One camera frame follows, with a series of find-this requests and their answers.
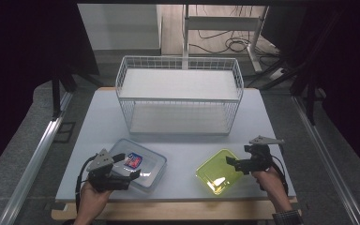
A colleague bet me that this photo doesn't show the person's right hand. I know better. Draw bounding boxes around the person's right hand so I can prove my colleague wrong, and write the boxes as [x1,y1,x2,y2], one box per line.
[251,166,288,206]

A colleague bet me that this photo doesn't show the black metal stand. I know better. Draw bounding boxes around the black metal stand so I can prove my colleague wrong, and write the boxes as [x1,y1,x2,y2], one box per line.
[290,70,326,126]
[51,66,78,122]

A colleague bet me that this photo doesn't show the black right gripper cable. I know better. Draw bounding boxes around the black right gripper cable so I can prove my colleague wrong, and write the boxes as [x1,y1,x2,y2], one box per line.
[270,154,290,196]

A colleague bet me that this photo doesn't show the green plastic container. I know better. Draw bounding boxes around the green plastic container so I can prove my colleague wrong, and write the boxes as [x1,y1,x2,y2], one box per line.
[195,148,245,196]

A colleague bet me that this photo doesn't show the white wire rack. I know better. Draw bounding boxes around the white wire rack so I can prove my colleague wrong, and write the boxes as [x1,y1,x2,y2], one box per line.
[115,55,245,136]

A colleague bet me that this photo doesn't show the clear container with blue lid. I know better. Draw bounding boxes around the clear container with blue lid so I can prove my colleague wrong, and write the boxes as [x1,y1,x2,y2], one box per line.
[108,138,168,192]

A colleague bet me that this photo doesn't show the black floor cables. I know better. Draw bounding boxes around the black floor cables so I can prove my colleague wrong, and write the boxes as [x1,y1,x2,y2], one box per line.
[188,5,280,56]

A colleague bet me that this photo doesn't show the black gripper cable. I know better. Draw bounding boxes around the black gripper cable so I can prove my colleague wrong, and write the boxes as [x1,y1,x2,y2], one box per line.
[74,155,97,214]
[270,154,290,196]

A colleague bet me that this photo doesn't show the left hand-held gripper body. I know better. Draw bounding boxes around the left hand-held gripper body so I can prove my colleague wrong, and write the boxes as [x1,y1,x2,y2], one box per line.
[86,148,132,192]

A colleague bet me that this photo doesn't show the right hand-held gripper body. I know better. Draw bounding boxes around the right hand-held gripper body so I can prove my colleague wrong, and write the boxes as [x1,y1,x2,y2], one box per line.
[238,135,285,174]

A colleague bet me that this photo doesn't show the white desk frame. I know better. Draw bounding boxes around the white desk frame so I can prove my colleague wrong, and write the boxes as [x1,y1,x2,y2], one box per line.
[182,4,270,74]

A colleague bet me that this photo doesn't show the person's left hand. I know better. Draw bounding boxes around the person's left hand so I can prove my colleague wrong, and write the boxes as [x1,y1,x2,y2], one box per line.
[74,180,114,220]

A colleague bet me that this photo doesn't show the aluminium rail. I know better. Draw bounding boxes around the aluminium rail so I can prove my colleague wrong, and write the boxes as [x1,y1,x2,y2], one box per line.
[0,92,75,225]
[292,95,360,225]

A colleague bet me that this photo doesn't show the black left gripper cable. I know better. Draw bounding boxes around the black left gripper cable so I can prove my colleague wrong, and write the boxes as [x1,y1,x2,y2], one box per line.
[74,155,97,214]

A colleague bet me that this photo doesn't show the white cabinet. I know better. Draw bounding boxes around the white cabinet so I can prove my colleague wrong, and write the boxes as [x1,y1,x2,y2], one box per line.
[77,3,163,52]

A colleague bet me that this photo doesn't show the dark curtain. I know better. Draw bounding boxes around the dark curtain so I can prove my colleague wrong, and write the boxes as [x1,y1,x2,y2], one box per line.
[293,0,360,176]
[0,0,100,182]

